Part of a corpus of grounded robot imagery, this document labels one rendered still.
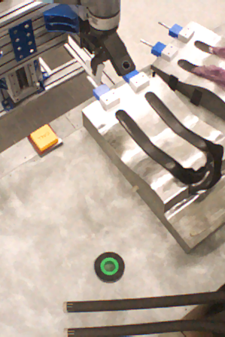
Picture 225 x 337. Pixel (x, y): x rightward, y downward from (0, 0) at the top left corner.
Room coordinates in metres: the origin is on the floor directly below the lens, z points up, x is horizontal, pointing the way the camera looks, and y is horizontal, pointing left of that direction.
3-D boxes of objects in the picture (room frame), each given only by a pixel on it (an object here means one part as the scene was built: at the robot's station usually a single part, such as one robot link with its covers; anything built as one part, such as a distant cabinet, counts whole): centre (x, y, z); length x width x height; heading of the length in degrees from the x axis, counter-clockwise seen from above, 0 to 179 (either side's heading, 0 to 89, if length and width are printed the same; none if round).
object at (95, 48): (0.74, 0.03, 1.15); 0.09 x 0.08 x 0.12; 38
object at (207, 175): (0.58, -0.16, 0.92); 0.35 x 0.16 x 0.09; 38
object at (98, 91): (0.75, 0.04, 0.89); 0.13 x 0.05 x 0.05; 38
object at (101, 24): (0.73, 0.03, 1.23); 0.08 x 0.08 x 0.05
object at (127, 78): (0.82, -0.04, 0.89); 0.13 x 0.05 x 0.05; 37
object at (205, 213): (0.56, -0.16, 0.87); 0.50 x 0.26 x 0.14; 38
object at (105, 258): (0.24, 0.00, 0.82); 0.08 x 0.08 x 0.04
